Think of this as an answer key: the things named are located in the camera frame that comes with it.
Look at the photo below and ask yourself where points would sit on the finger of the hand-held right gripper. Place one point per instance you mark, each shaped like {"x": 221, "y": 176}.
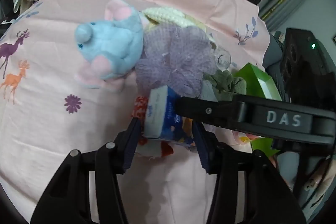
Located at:
{"x": 207, "y": 110}

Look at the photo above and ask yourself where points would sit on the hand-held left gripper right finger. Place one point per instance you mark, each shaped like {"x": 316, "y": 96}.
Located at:
{"x": 202, "y": 146}

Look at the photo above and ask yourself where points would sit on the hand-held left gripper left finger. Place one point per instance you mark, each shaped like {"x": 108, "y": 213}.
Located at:
{"x": 131, "y": 146}

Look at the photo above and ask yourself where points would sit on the green towel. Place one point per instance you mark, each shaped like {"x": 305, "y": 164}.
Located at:
{"x": 225, "y": 81}

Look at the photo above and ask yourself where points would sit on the red orange patterned cloth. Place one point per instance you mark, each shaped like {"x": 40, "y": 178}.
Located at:
{"x": 139, "y": 108}

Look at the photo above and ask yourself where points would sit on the blue white tissue pack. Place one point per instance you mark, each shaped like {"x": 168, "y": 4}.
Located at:
{"x": 168, "y": 113}

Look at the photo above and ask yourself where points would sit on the purple mesh bath sponge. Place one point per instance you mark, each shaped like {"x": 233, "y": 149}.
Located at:
{"x": 173, "y": 56}

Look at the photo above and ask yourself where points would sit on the cream knitted cloth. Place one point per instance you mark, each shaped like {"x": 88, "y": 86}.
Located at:
{"x": 162, "y": 14}

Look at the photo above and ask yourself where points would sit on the blue pink plush mouse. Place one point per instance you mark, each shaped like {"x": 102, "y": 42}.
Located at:
{"x": 110, "y": 40}

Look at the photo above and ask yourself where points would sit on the green box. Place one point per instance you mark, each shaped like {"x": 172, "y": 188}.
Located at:
{"x": 258, "y": 82}

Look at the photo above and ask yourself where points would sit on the glass bottle with steel cap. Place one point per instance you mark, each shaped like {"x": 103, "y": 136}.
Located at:
{"x": 223, "y": 60}

